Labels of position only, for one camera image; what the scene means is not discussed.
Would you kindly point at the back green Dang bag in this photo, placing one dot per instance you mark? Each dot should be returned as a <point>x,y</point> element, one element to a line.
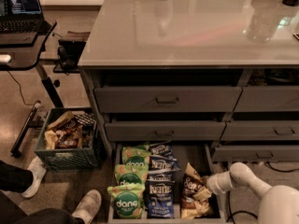
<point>135,156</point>

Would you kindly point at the black laptop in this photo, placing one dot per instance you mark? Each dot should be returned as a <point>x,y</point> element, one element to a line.
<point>20,16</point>

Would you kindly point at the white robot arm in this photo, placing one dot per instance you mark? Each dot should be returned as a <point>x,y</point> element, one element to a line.
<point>278,204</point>

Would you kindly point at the grey counter cabinet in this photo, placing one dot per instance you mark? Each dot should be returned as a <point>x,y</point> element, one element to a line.
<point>228,43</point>

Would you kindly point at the blue kettle bag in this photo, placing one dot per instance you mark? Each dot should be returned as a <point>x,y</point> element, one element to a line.
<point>160,199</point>
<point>160,176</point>
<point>162,149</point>
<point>160,162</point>

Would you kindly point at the white shoe upper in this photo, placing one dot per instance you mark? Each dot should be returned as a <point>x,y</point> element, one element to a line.
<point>38,169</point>

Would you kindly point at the green plastic crate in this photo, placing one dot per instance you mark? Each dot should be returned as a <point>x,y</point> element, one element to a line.
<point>77,158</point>

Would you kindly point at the open bottom left drawer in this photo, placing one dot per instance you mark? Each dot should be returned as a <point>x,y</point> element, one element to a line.
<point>197,155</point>

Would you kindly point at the middle green Dang bag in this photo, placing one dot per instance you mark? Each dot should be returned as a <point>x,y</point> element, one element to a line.
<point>129,174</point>

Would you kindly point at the person's dark trouser leg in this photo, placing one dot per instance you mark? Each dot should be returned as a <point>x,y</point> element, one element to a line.
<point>15,179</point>

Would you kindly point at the top right drawer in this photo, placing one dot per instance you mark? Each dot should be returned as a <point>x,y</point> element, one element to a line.
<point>268,99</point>

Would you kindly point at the middle left drawer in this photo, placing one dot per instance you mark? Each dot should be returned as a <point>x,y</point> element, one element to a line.
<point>159,130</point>

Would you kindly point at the back blue Kettle bag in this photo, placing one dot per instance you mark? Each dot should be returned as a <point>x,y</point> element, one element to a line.
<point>162,149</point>

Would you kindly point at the green dang bag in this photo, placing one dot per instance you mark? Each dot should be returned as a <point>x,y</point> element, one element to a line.
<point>129,174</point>
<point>128,200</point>
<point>135,156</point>

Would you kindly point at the front green Dang bag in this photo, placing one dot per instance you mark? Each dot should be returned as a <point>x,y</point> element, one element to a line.
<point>128,200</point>

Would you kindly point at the bottom right drawer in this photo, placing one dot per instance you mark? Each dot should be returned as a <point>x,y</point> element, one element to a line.
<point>255,153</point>

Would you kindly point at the white computer mouse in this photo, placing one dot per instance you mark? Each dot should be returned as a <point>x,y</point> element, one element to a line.
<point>5,58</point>

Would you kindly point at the black bag on floor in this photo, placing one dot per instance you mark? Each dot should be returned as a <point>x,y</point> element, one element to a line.
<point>69,51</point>

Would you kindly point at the white shoe lower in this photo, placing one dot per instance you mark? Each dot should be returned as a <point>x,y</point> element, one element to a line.
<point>88,207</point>

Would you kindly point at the top left drawer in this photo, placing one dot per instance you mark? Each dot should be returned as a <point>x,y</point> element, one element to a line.
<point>166,99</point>

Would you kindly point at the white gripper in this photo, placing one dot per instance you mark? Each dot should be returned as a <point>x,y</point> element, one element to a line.
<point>214,182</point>

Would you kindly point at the middle right drawer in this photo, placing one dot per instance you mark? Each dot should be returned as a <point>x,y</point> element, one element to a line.
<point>261,130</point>

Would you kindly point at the white shoe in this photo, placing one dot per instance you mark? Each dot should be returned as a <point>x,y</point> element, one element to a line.
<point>88,207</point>
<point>38,169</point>

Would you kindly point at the person's lower dark leg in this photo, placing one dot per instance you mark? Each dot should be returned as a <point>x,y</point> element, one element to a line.
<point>10,213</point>

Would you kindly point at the front blue Kettle bag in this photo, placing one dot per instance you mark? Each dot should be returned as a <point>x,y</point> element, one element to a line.
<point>160,199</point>

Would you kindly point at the black standing desk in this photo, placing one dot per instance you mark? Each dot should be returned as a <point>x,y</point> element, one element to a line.
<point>26,58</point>

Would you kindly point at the snack bags in crate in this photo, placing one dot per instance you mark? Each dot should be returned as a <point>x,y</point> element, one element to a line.
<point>69,131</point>

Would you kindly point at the brown chip bag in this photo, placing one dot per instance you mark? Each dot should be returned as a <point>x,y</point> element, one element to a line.
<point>194,189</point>
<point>190,209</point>

